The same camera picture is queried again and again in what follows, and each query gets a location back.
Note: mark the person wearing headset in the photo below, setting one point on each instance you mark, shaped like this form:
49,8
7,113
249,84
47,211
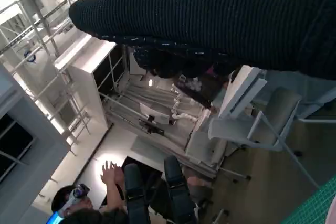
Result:
113,213

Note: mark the green cutting mat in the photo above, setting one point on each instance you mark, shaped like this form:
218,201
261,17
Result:
315,203

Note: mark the black screen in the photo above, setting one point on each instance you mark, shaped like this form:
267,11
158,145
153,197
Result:
155,174

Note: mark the grey headset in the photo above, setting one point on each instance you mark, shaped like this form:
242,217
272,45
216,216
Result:
78,191

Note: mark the headset person's hand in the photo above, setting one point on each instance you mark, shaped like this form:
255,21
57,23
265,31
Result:
111,174

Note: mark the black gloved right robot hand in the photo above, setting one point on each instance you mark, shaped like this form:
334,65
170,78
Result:
210,19

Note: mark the pink bowl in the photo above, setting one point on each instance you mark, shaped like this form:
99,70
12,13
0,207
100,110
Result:
333,216

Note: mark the grey mesh chair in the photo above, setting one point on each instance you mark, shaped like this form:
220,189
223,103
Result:
231,129

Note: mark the white shelf cabinet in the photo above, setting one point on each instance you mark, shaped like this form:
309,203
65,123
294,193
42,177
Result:
81,82

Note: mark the dark window pane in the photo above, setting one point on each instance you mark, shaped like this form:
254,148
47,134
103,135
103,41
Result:
13,142

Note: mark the white metal rack frame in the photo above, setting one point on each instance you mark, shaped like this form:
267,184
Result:
29,3

